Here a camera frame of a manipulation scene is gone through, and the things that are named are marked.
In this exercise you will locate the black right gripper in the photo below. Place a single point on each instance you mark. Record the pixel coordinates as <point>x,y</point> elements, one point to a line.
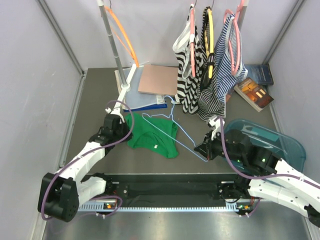
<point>206,149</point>

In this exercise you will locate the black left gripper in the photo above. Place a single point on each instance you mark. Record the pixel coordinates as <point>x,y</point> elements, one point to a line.
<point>124,125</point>

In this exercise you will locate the green tank top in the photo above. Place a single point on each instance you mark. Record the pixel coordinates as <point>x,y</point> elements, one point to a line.
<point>155,134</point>

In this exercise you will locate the light blue wire hanger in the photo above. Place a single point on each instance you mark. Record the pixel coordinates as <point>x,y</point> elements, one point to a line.
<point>171,118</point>

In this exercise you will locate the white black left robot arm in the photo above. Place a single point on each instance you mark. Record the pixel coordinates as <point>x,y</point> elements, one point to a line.
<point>63,192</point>

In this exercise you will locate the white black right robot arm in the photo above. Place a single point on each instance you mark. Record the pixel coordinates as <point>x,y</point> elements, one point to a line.
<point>263,174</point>

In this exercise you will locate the thin black white striped top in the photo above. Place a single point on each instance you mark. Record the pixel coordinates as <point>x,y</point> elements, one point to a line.
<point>207,95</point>

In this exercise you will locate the wide black white striped top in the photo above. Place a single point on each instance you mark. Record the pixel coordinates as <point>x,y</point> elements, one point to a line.
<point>187,84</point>

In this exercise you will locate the pink hanger right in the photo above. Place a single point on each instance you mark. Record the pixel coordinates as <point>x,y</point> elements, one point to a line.
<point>235,59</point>

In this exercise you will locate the pink hanger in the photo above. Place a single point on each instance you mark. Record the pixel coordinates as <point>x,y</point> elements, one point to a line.
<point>235,59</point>
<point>192,39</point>

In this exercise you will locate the blue white striped tank top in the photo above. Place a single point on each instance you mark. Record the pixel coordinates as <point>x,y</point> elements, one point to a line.
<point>225,80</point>

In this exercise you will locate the pink hanger left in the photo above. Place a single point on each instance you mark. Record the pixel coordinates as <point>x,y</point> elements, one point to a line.
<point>192,39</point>

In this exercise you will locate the orange plastic hanger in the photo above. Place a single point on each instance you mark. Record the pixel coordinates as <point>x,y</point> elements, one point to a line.
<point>124,40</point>

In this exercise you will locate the yellow black hanger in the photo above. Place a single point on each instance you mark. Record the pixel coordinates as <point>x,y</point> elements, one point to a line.
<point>207,42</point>

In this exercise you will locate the blue white folder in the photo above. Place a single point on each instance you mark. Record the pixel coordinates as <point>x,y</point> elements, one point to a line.
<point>138,101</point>

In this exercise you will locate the white rack base foot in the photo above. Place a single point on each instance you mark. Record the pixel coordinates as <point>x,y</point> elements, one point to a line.
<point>122,92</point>

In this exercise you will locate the pink brown notebook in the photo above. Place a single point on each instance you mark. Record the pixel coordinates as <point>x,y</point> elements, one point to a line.
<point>158,80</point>

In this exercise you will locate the orange cover book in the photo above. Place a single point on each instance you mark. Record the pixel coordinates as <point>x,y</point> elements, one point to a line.
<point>253,94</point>

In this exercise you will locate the teal transparent plastic basket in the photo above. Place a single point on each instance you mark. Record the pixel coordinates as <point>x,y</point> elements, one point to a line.
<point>282,145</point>

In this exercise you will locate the dark blue book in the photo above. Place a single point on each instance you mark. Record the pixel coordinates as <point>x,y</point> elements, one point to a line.
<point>260,73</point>

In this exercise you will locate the grey rack pole left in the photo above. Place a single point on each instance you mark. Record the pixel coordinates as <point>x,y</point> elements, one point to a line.
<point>107,26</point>

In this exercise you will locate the grey rack pole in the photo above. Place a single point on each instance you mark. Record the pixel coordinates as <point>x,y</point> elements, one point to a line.
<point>107,26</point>
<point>243,15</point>

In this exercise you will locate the grey rack pole right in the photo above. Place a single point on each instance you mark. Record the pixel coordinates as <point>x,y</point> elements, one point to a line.
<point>243,15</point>

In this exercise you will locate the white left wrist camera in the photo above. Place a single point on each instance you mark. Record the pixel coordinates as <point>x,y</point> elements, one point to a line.
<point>115,111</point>

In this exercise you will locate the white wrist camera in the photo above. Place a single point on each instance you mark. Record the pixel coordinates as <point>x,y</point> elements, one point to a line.
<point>216,123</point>
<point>115,111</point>

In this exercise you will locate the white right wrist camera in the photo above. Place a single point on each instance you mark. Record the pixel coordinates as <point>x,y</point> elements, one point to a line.
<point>216,123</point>

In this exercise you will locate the grey slotted cable duct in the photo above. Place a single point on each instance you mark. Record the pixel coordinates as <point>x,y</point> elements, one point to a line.
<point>102,207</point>

